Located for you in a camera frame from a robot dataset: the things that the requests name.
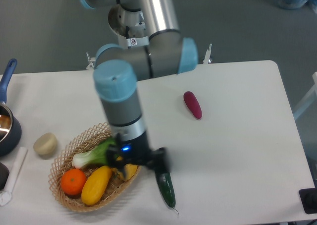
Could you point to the purple sweet potato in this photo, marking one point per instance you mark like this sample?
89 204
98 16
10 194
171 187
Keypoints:
192 104

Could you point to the woven wicker basket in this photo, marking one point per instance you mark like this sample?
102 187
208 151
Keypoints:
84 142

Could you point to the dark green cucumber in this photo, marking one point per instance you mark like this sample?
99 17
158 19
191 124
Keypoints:
166 189

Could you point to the black device at edge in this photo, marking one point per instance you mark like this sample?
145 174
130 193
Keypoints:
308 198

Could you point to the white frame at right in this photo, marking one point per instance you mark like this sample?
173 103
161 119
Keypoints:
307 99

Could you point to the orange tangerine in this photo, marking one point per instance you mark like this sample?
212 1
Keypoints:
72 182

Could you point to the dark blue saucepan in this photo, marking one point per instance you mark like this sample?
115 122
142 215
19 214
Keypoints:
10 128

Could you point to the beige potato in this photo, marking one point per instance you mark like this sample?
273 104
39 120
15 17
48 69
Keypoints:
46 144

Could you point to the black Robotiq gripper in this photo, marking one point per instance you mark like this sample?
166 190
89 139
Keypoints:
137 151

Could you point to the white rolled cloth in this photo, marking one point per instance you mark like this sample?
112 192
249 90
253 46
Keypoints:
6 193

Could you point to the yellow bell pepper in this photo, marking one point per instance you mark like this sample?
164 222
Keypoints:
130 170

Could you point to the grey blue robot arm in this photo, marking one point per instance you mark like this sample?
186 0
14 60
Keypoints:
118 69

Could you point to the dark round object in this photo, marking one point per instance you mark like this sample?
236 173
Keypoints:
4 174

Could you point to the yellow mango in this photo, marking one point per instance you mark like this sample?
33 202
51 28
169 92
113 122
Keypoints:
96 185

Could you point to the green bok choy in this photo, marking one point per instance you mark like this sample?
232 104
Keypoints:
96 156

